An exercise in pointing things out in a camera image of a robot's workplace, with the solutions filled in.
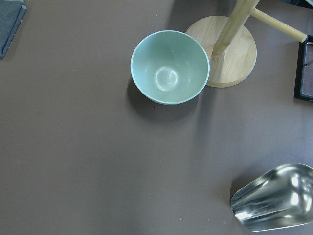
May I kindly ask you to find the black glass rack tray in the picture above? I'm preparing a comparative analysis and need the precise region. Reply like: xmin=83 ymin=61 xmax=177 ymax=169
xmin=294 ymin=35 xmax=313 ymax=102

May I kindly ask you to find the mint green bowl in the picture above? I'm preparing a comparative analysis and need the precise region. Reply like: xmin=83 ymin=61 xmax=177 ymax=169
xmin=130 ymin=30 xmax=210 ymax=105

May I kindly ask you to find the wooden cup stand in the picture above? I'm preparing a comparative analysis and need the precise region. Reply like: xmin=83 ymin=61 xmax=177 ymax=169
xmin=186 ymin=0 xmax=307 ymax=88

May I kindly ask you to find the steel scoop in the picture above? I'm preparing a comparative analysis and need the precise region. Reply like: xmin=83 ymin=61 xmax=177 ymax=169
xmin=230 ymin=163 xmax=313 ymax=232

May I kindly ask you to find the grey folded cloth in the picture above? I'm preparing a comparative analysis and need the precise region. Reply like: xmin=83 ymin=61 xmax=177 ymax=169
xmin=0 ymin=0 xmax=27 ymax=58

